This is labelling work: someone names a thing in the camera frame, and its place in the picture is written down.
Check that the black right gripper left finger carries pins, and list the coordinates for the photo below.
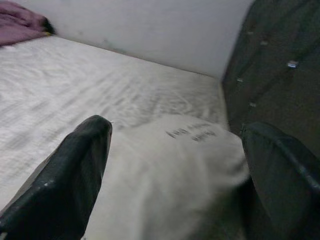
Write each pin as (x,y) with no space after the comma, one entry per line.
(57,180)

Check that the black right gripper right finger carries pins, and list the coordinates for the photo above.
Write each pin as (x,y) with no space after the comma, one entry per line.
(287,190)

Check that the white pillow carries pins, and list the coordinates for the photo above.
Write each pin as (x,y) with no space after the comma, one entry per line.
(162,175)

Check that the purple cartoon print blanket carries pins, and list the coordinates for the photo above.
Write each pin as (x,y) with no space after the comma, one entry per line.
(17,22)

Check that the white quilted mattress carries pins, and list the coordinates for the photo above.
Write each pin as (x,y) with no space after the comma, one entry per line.
(75,82)

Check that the dark tufted headboard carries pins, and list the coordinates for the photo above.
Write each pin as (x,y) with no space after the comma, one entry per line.
(275,87)

